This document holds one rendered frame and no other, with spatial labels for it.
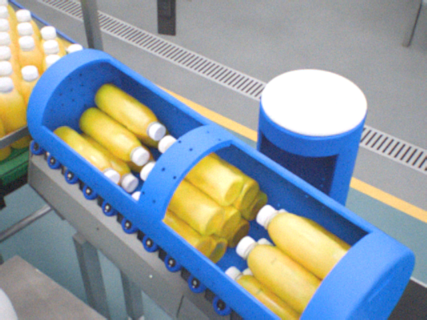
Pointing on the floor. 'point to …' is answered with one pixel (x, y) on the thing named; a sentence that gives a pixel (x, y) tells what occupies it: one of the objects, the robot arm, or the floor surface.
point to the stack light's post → (91, 24)
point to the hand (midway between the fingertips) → (175, 9)
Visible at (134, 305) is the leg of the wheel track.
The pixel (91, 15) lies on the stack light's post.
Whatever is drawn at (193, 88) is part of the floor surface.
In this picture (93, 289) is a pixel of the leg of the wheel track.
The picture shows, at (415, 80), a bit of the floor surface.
